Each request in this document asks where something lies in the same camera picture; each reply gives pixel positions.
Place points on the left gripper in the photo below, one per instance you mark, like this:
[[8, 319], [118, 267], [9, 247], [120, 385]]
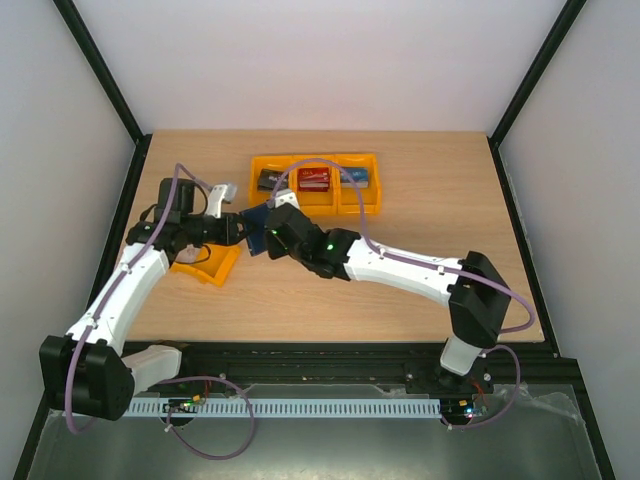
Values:
[[229, 232]]

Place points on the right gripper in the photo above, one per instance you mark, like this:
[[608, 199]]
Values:
[[273, 234]]

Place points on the blue leather card holder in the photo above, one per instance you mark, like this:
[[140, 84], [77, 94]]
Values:
[[255, 218]]

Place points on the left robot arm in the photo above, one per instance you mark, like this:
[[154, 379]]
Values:
[[85, 370]]

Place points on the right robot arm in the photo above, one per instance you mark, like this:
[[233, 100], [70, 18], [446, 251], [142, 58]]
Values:
[[471, 288]]

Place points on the black card stack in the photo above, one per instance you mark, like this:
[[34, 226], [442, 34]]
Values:
[[268, 179]]

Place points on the red card stack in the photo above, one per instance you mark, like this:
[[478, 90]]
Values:
[[314, 179]]

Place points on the card in small bin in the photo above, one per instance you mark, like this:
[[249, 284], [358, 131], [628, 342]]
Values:
[[189, 255]]

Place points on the blue card stack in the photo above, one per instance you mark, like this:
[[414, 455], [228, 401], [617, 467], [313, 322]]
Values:
[[350, 176]]

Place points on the small yellow bin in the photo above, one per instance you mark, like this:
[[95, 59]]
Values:
[[213, 266]]

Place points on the yellow three-compartment bin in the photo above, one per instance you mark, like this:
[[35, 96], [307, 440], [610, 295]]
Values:
[[338, 200]]

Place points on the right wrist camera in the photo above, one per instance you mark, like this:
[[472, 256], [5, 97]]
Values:
[[283, 197]]

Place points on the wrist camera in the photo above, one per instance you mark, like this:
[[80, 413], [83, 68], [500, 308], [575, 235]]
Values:
[[283, 197], [220, 194]]

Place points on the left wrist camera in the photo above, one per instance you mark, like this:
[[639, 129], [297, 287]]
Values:
[[220, 194]]

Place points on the white slotted cable duct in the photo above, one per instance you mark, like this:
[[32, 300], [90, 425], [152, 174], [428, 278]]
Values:
[[313, 408]]

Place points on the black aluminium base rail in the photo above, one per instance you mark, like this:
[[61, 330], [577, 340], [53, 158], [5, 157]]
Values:
[[416, 366]]

